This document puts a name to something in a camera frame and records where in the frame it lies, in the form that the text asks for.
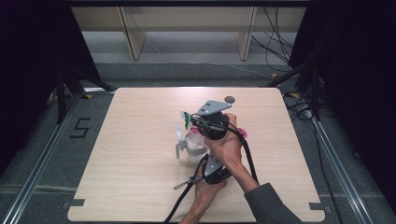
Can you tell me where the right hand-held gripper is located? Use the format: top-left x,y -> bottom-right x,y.
191,99 -> 233,141

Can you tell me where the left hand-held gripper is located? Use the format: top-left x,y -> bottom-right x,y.
202,151 -> 233,186

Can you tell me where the clear jar with grey lid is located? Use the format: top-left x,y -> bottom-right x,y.
175,123 -> 210,164

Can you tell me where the pink and white plastic bag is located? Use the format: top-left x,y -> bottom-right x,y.
180,110 -> 248,140

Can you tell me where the person's left hand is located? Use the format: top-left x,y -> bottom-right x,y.
193,178 -> 228,210

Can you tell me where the person's right hand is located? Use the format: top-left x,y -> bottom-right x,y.
203,113 -> 247,172

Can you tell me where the black metal stand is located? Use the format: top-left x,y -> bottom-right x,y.
261,57 -> 323,120
55,63 -> 115,125

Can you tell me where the beige wooden shelf unit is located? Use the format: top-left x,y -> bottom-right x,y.
70,6 -> 307,62

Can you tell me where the black curtain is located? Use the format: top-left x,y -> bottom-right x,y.
288,0 -> 396,214
0,0 -> 102,178

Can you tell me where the grey strap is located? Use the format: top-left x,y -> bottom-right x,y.
173,176 -> 201,191

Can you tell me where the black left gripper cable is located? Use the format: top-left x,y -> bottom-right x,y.
163,153 -> 210,224

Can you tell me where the bundle of black cables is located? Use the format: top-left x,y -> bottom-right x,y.
250,7 -> 295,73

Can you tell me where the black floor cable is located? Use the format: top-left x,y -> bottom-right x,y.
286,92 -> 339,224

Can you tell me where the metal floor rail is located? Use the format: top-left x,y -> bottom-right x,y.
2,88 -> 116,224
309,116 -> 376,224

